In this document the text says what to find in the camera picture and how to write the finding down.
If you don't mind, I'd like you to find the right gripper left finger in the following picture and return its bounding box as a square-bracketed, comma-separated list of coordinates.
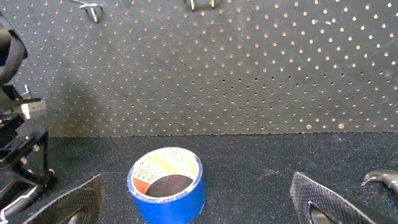
[7, 173, 107, 224]

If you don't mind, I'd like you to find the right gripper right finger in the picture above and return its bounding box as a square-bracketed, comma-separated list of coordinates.
[289, 170, 379, 224]

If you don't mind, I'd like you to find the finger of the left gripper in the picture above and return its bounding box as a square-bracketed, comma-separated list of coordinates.
[9, 132, 57, 187]

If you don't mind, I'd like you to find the roll of blue tape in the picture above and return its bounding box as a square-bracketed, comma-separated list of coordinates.
[126, 146, 206, 224]

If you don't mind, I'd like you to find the black pegboard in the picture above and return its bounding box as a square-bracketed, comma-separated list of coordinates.
[0, 0, 398, 138]

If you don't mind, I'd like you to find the hammer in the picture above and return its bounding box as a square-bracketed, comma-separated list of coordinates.
[360, 169, 398, 195]

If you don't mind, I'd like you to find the metal hook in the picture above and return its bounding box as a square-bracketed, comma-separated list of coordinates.
[186, 0, 217, 12]
[67, 0, 104, 24]

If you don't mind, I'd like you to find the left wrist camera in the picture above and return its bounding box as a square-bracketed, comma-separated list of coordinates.
[19, 99, 48, 121]

